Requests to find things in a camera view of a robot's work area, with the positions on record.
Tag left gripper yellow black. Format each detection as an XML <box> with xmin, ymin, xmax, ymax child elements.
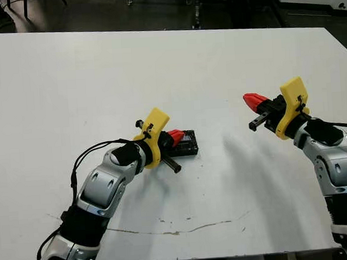
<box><xmin>130</xmin><ymin>105</ymin><xmax>192</xmax><ymax>177</ymax></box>

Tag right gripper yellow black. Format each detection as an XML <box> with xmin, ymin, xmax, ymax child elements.
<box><xmin>242</xmin><ymin>75</ymin><xmax>312</xmax><ymax>143</ymax></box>

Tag black box lid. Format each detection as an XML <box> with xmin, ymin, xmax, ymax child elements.
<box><xmin>169</xmin><ymin>129</ymin><xmax>200</xmax><ymax>156</ymax></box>

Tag black chair legs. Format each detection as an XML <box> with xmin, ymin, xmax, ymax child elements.
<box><xmin>5</xmin><ymin>0</ymin><xmax>69</xmax><ymax>21</ymax></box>

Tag dark sneaker of person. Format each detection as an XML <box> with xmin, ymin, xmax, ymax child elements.
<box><xmin>0</xmin><ymin>14</ymin><xmax>17</xmax><ymax>30</ymax></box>

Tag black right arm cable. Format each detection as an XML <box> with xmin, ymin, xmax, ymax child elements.
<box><xmin>303</xmin><ymin>112</ymin><xmax>347</xmax><ymax>187</ymax></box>

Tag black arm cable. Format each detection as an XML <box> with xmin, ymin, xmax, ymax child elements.
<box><xmin>303</xmin><ymin>112</ymin><xmax>347</xmax><ymax>187</ymax></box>
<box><xmin>29</xmin><ymin>137</ymin><xmax>148</xmax><ymax>260</ymax></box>

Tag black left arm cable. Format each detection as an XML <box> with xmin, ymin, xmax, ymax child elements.
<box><xmin>29</xmin><ymin>137</ymin><xmax>148</xmax><ymax>260</ymax></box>

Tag black metal stand post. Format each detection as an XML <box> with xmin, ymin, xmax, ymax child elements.
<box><xmin>191</xmin><ymin>1</ymin><xmax>205</xmax><ymax>30</ymax></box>

